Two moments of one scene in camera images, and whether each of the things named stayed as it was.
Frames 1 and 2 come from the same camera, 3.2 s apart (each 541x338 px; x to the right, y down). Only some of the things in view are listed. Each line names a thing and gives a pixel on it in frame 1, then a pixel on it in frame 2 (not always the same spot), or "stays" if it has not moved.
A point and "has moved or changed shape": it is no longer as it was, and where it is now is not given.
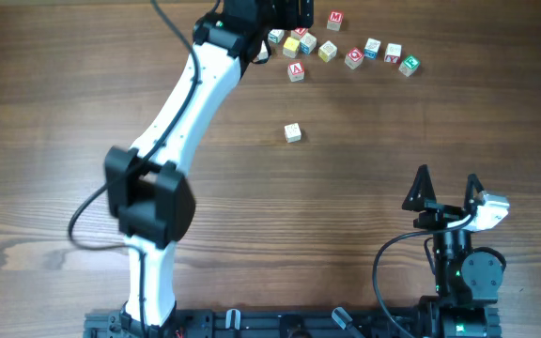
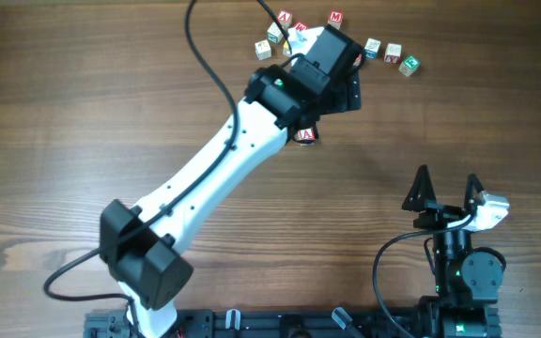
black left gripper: x=297 y=17 -> x=350 y=96
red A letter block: x=296 y=71 has moved or changed shape
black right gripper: x=439 y=213 stays
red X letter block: x=393 y=53 stays
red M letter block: x=334 y=20 stays
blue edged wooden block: x=372 y=49 stays
